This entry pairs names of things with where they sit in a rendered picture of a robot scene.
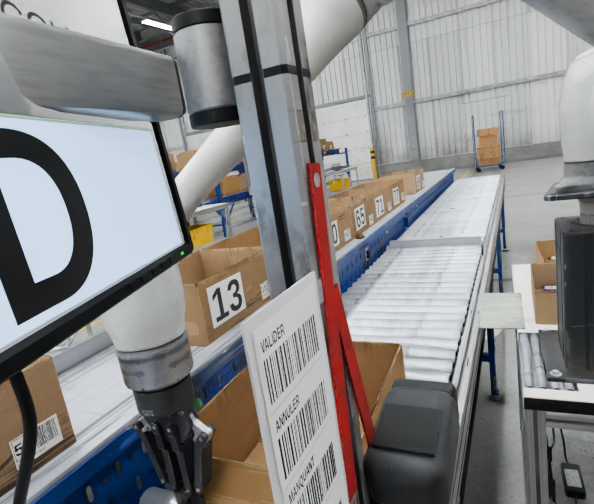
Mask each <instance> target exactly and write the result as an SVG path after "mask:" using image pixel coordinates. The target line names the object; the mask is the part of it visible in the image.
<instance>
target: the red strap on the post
mask: <svg viewBox="0 0 594 504"><path fill-rule="evenodd" d="M307 166H308V174H309V183H310V191H311V200H312V208H313V217H314V225H315V233H316V242H317V250H318V259H319V267H320V276H321V279H322V287H323V296H324V310H325V318H326V326H327V335H328V343H329V352H330V360H331V369H332V377H333V386H334V394H335V402H336V411H337V419H338V428H339V435H340V442H341V449H342V455H343V462H344V468H345V475H346V482H347V491H348V499H349V504H350V503H351V501H352V499H353V496H354V494H355V492H356V490H357V484H356V475H355V466H354V458H353V449H352V440H351V431H350V423H349V414H348V405H347V396H346V387H345V379H344V370H343V361H342V352H341V347H342V351H343V354H344V358H345V362H346V366H347V369H348V373H349V377H350V381H351V384H352V388H353V392H354V396H355V399H356V403H357V407H358V411H359V414H360V418H361V422H362V426H363V429H364V433H365V437H366V441H367V444H368V448H369V447H371V443H372V440H373V437H374V434H375V429H374V425H373V421H372V417H371V413H370V409H369V405H368V401H367V397H366V394H365V390H364V386H363V382H362V378H361V374H360V370H359V366H358V362H357V358H356V354H355V350H354V346H353V342H352V338H351V334H350V330H349V326H348V322H347V318H346V314H345V310H344V306H343V303H342V299H341V295H340V291H339V287H338V283H335V284H334V282H333V273H332V264H331V256H330V247H329V238H328V229H327V221H326V212H325V203H324V194H323V185H322V177H321V168H320V163H308V164H307Z"/></svg>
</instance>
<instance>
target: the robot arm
mask: <svg viewBox="0 0 594 504"><path fill-rule="evenodd" d="M391 1H393V0H300V3H301V10H302V17H303V24H304V31H305V39H306V46H307V53H308V60H309V67H310V74H311V82H313V81H314V80H315V79H316V77H317V76H318V75H319V74H320V73H321V72H322V71H323V70H324V69H325V67H326V66H327V65H328V64H329V63H330V62H331V61H332V60H333V59H334V58H335V57H336V56H337V55H338V54H339V53H340V52H341V51H342V50H343V49H344V48H345V47H346V46H347V45H348V44H349V43H350V42H351V41H352V40H353V39H354V38H355V37H356V36H357V35H358V34H359V33H360V32H361V31H362V29H363V28H364V27H365V26H366V24H367V23H368V22H369V21H370V20H371V19H372V17H373V16H374V15H375V14H376V13H377V12H378V11H379V10H380V8H381V7H382V6H385V5H388V4H389V3H390V2H391ZM521 1H523V2H524V3H526V4H527V5H529V6H530V7H532V8H534V9H535V10H537V11H538V12H540V13H541V14H543V15H544V16H546V17H548V18H549V19H551V20H552V21H554V22H555V23H557V24H559V25H560V26H562V27H563V28H565V29H566V30H568V31H569V32H571V33H573V34H574V35H576V36H577V37H579V38H580V39H582V40H583V41H585V42H587V43H588V44H590V45H591V46H593V47H594V0H521ZM559 130H560V141H561V148H562V153H563V162H564V164H563V177H561V178H560V180H561V182H560V184H558V185H556V186H555V187H554V193H555V194H561V193H570V192H577V191H587V190H594V48H593V49H591V50H588V51H586V52H584V53H582V54H580V55H578V56H577V57H576V58H575V60H574V61H573V63H572V64H571V65H570V66H569V68H568V70H567V72H566V75H565V78H564V81H563V84H562V88H561V92H560V100H559ZM245 156H246V155H245V149H244V144H243V138H242V132H241V127H240V125H235V126H230V127H224V128H216V129H215V130H214V131H213V132H212V134H211V135H210V136H209V137H208V139H207V140H206V141H205V142H204V144H203V145H202V146H201V147H200V149H199V150H198V151H197V152H196V154H195V155H194V156H193V157H192V159H191V160H190V161H189V162H188V164H187V165H186V166H185V167H184V168H183V170H182V171H181V172H180V173H179V175H178V176H177V177H176V178H175V181H176V185H177V188H178V192H179V196H180V199H181V203H182V206H183V210H184V213H185V217H186V220H187V223H188V221H189V220H190V218H191V216H192V215H193V213H194V212H195V211H196V209H197V208H198V207H199V205H200V204H201V203H202V202H203V200H204V199H205V198H206V197H207V196H208V195H209V194H210V193H211V191H212V190H213V189H214V188H215V187H216V186H217V185H218V184H219V183H220V182H221V181H222V180H223V179H224V178H225V177H226V176H227V175H228V174H229V173H230V172H231V171H232V169H233V168H234V167H235V166H236V165H237V164H238V163H239V162H240V161H241V160H242V159H243V158H244V157H245ZM179 262H180V261H179ZM179 262H178V263H176V264H175V265H173V266H172V267H171V268H169V269H168V270H166V271H165V272H163V273H162V274H160V275H159V276H157V277H156V278H155V279H153V280H152V281H150V282H149V283H147V284H146V285H144V286H143V287H141V288H140V289H139V290H137V291H136V292H134V293H133V294H131V295H130V296H128V297H127V298H126V299H124V300H123V301H121V302H120V303H118V304H117V305H115V306H114V307H112V308H111V309H110V310H108V311H107V312H105V313H104V314H102V315H101V316H100V319H101V321H102V324H103V326H104V329H105V330H106V332H107V333H108V334H109V336H110V338H111V340H112V342H113V344H114V347H115V354H116V357H117V358H118V362H119V365H120V369H121V373H122V377H123V381H124V384H125V386H126V387H127V388H128V389H130V390H132V391H133V395H134V399H135V403H136V407H137V410H138V412H139V414H140V415H141V416H142V417H141V418H140V419H139V420H137V421H136V422H135V423H134V424H133V428H134V429H135V431H136V432H137V433H138V435H139V436H140V437H141V439H142V441H143V444H144V446H145V448H146V450H147V453H148V455H149V457H150V459H151V462H152V464H153V466H154V468H155V470H156V473H157V475H158V477H159V479H160V482H161V483H162V484H163V485H166V484H167V483H168V484H170V486H171V489H172V490H173V491H175V494H176V498H177V502H178V504H205V498H204V494H203V491H204V490H205V489H206V487H207V486H208V485H209V484H210V483H211V481H212V438H213V436H214V434H215V431H216V427H215V426H214V425H213V424H209V425H208V426H205V425H204V424H203V423H202V422H200V421H199V416H198V413H197V412H196V410H195V408H194V406H193V401H194V396H195V391H194V386H193V382H192V378H191V373H190V371H191V370H192V368H193V365H194V362H193V357H192V353H191V348H190V344H189V339H188V331H187V330H186V324H185V311H186V303H185V296H184V289H183V284H182V279H181V275H180V271H179V267H178V264H179ZM149 431H150V432H149ZM194 442H195V445H194ZM165 470H167V472H166V473H165Z"/></svg>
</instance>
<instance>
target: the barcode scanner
mask: <svg viewBox="0 0 594 504"><path fill-rule="evenodd" d="M374 429H375V434H374V437H373V440H372V443H371V447H369V448H368V447H367V450H366V453H365V456H364V470H365V475H366V480H367V485H368V490H369V492H370V494H371V496H372V498H373V499H374V500H375V501H376V502H378V503H380V504H449V503H450V498H451V491H452V483H453V476H454V468H455V460H456V453H457V445H458V438H459V430H460V426H459V409H458V400H457V391H456V388H455V386H454V384H451V383H445V382H434V381H423V380H411V379H400V378H399V379H395V380H394V382H393V385H392V388H391V390H390V391H389V393H388V394H387V396H386V397H385V400H384V402H383V405H382V408H381V411H380V414H379V416H378V419H377V422H376V425H375V428H374Z"/></svg>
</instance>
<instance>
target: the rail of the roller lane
mask: <svg viewBox="0 0 594 504"><path fill-rule="evenodd" d="M504 186H505V174H504V175H501V178H500V182H499V186H498V190H497V194H496V199H495V203H494V207H493V211H492V215H491V220H490V224H489V228H488V232H487V236H486V240H485V242H486V244H485V245H484V254H485V266H484V255H483V256H482V257H481V261H480V265H479V270H478V274H477V278H476V282H475V286H474V290H473V295H472V299H471V303H470V307H469V311H468V315H467V320H466V324H465V328H464V332H463V336H462V341H461V345H460V349H459V353H458V357H457V361H456V366H455V370H454V374H453V378H452V382H451V384H454V386H455V388H456V391H457V400H458V409H459V426H460V430H459V438H458V445H457V453H456V460H455V468H454V476H453V483H452V491H451V498H450V503H449V504H458V500H459V493H460V486H461V480H462V473H463V466H464V459H465V452H466V445H467V439H468V432H469V425H470V418H471V411H472V404H473V398H474V391H475V384H476V377H477V370H478V363H479V357H480V350H481V343H482V336H483V329H484V328H479V325H480V315H481V305H482V295H483V293H489V288H490V281H491V275H492V268H493V261H494V254H495V247H496V240H497V234H498V227H499V220H500V213H501V212H500V206H502V203H501V198H502V199H503V193H504Z"/></svg>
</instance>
